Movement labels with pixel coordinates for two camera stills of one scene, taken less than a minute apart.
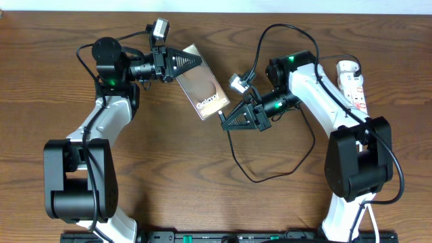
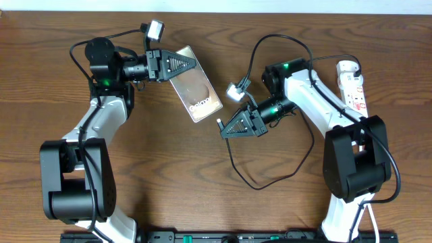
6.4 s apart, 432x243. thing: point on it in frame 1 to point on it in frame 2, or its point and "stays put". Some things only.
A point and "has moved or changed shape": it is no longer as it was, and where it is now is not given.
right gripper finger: x=239 y=118 to x=240 y=125
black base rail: x=235 y=237 stays put
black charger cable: x=358 y=73 has moved or changed shape
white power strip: x=352 y=87 stays put
